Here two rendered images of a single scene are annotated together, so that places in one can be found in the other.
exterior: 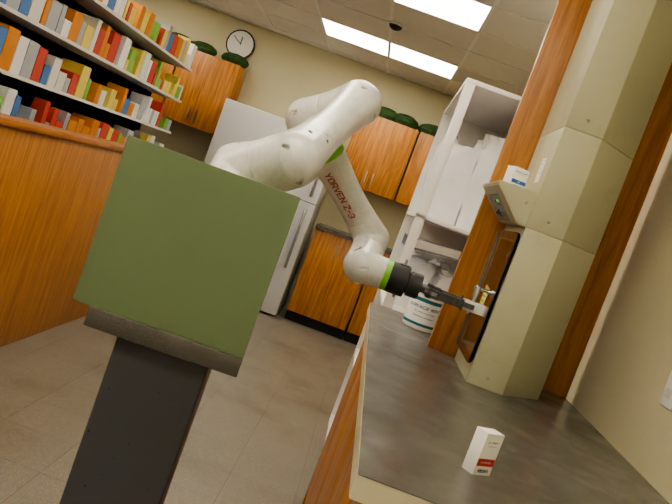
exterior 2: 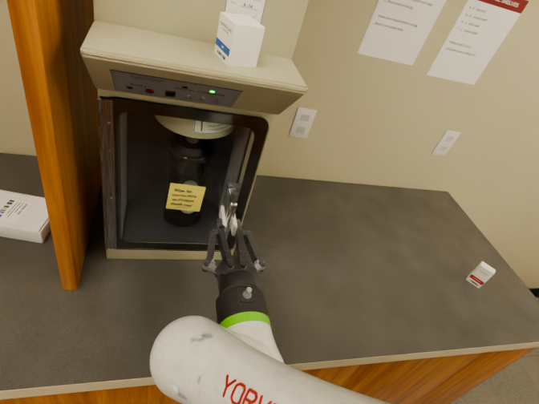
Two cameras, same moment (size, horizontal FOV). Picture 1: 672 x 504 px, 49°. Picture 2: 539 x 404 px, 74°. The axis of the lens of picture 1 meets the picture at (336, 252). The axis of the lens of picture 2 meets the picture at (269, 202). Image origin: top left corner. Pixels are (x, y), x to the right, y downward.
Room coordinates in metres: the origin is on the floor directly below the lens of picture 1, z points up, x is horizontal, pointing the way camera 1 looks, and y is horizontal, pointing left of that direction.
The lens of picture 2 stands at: (2.34, 0.13, 1.71)
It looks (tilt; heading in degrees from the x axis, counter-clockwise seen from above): 39 degrees down; 244
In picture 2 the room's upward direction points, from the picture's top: 19 degrees clockwise
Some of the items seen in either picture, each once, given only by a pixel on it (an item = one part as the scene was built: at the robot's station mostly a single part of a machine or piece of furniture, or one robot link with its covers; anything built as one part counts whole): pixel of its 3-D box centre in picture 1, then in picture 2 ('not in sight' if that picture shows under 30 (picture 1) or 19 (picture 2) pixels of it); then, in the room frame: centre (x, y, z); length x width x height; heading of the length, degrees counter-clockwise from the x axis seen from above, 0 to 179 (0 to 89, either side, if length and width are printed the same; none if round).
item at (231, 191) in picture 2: (479, 301); (228, 210); (2.16, -0.44, 1.17); 0.05 x 0.03 x 0.10; 88
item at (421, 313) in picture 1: (424, 309); not in sight; (2.85, -0.39, 1.02); 0.13 x 0.13 x 0.15
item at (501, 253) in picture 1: (486, 292); (181, 190); (2.26, -0.47, 1.19); 0.30 x 0.01 x 0.40; 178
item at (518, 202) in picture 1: (503, 203); (199, 84); (2.27, -0.42, 1.46); 0.32 x 0.11 x 0.10; 178
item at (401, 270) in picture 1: (399, 278); (242, 309); (2.17, -0.20, 1.15); 0.09 x 0.06 x 0.12; 178
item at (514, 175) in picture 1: (515, 178); (238, 40); (2.22, -0.42, 1.54); 0.05 x 0.05 x 0.06; 17
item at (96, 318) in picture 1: (177, 326); not in sight; (1.62, 0.27, 0.92); 0.32 x 0.32 x 0.04; 4
